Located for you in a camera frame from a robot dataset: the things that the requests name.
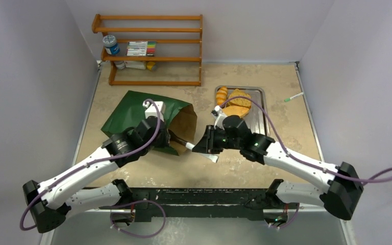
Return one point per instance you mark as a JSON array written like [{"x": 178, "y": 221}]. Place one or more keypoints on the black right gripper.
[{"x": 209, "y": 139}]

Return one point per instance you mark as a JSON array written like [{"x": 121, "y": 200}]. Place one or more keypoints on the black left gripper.
[{"x": 165, "y": 141}]

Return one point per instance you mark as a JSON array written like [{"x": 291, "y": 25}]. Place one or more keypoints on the silver metal tongs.
[{"x": 212, "y": 157}]

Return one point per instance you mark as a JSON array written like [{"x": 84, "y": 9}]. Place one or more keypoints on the seeded fake bread slice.
[{"x": 240, "y": 101}]

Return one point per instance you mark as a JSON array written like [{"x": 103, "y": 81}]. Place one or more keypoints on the green brown paper bag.
[{"x": 179, "y": 116}]

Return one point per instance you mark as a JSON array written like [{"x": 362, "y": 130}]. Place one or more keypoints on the orange fake bread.
[{"x": 221, "y": 95}]

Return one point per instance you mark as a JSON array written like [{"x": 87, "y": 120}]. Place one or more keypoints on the triangular orange fake pastry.
[{"x": 236, "y": 110}]

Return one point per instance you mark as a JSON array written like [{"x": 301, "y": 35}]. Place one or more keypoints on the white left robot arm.
[{"x": 50, "y": 203}]

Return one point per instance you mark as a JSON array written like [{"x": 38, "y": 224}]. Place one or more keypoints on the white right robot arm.
[{"x": 326, "y": 185}]

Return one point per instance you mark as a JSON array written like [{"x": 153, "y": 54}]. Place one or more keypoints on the silver metal tray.
[{"x": 255, "y": 119}]

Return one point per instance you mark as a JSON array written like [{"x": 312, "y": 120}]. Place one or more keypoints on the green white marker pen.
[{"x": 293, "y": 97}]

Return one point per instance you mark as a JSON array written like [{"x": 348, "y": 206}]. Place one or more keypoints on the white small box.
[{"x": 135, "y": 64}]

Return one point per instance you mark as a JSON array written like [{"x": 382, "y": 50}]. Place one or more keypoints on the yellow small bottle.
[{"x": 152, "y": 66}]

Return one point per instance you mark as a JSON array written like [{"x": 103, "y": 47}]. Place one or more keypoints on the small grey jar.
[{"x": 119, "y": 64}]

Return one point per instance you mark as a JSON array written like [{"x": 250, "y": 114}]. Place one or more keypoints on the orange wooden shelf rack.
[{"x": 121, "y": 51}]

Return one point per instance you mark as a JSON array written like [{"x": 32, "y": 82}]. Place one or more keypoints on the pack of coloured markers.
[{"x": 141, "y": 48}]

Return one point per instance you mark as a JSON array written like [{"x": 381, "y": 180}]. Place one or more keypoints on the blue white jar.
[{"x": 110, "y": 44}]

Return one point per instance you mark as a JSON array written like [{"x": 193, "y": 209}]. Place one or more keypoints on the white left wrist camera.
[{"x": 156, "y": 109}]

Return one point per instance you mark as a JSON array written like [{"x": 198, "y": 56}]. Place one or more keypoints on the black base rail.
[{"x": 254, "y": 204}]

